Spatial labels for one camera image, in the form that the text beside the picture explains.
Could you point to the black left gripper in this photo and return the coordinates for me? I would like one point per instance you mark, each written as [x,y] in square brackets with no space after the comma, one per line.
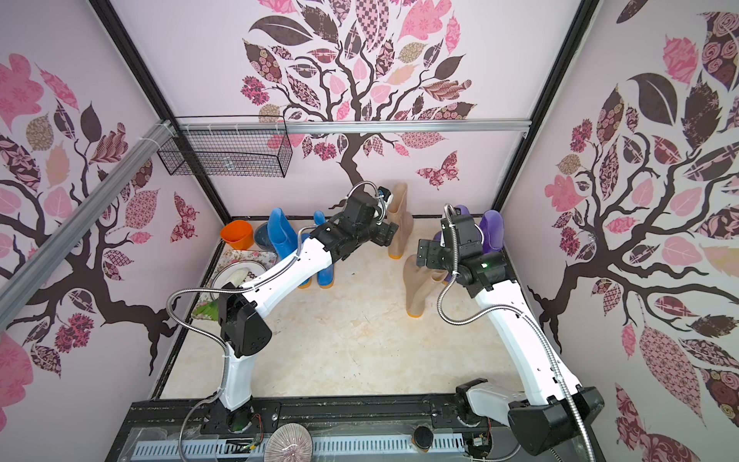
[386,233]

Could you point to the beige rain boot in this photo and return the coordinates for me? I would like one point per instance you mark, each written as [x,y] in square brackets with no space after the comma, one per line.
[419,282]
[399,215]

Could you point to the blue rain boot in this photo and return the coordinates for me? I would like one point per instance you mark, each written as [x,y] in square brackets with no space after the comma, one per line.
[325,277]
[282,235]

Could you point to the black corner frame post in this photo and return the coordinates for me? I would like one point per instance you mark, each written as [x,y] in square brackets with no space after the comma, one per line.
[586,12]

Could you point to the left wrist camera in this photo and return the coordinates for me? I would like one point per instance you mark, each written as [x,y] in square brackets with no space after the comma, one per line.
[384,198]

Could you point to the round pink glass dish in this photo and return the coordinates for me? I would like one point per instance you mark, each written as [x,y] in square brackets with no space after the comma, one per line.
[290,443]

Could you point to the purple rain boot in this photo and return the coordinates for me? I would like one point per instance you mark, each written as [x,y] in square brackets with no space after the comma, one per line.
[492,226]
[459,211]

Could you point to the small black round knob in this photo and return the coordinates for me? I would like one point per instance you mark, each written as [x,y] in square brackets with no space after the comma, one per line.
[422,438]

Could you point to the silver aluminium rail left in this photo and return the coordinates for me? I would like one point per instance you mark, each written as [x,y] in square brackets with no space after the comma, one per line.
[16,293]

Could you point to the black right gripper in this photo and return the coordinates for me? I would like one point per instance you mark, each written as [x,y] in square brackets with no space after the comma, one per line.
[436,254]

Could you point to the white vented strip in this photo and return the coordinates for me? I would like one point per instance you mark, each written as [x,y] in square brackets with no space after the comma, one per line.
[331,448]

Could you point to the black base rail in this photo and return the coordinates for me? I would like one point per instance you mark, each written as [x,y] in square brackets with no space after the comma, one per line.
[441,411]

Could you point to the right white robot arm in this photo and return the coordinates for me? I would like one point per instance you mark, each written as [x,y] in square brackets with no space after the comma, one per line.
[554,407]

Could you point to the white printed plate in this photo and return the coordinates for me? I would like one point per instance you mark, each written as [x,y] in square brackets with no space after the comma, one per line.
[238,273]

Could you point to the dark blue bowl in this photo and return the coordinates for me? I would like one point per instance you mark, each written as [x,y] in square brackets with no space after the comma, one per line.
[261,238]

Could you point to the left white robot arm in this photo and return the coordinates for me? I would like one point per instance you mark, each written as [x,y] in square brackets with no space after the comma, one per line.
[242,316]

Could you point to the floral tray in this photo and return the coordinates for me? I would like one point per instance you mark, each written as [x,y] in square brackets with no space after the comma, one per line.
[230,256]

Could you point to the black wire basket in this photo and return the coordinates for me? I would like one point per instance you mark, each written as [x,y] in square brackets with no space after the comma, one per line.
[236,148]

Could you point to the toy white radish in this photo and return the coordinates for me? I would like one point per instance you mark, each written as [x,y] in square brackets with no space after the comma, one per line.
[208,309]

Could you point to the orange cup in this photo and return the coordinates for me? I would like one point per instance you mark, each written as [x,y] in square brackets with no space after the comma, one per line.
[239,235]

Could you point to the black left corner post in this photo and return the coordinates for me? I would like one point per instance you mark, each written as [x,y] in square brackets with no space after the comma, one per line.
[110,20]

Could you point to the standing blue rain boot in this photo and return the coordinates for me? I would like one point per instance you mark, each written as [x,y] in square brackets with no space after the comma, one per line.
[325,277]

